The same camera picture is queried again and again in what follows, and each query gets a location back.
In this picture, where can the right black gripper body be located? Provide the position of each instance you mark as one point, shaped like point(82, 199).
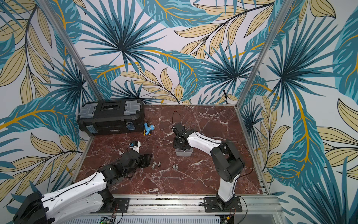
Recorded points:
point(182, 143)

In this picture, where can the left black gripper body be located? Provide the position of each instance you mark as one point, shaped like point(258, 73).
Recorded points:
point(143, 161)

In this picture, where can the grey plastic storage box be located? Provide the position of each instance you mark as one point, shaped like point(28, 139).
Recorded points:
point(184, 153)

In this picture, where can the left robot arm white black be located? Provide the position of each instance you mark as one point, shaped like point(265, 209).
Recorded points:
point(89, 195)

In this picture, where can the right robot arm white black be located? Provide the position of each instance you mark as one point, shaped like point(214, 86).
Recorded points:
point(226, 158)

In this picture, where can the blue toy figure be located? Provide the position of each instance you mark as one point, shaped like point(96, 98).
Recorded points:
point(148, 128)

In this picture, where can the black plastic toolbox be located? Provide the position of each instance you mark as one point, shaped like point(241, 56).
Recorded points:
point(112, 117)

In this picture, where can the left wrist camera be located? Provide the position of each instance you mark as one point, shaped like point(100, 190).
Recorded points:
point(135, 145)

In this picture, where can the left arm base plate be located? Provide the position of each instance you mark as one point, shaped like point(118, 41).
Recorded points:
point(119, 204)

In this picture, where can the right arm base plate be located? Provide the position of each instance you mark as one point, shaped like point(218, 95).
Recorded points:
point(216, 205)

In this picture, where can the aluminium rail front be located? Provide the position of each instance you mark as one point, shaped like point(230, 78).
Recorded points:
point(264, 209)

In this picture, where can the left metal frame post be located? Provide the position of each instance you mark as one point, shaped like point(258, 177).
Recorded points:
point(60, 30)

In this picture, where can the metal frame post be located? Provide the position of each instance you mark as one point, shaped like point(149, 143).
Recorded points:
point(60, 30)
point(266, 46)

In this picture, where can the right metal frame post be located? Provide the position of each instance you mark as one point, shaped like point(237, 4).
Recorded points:
point(266, 46)

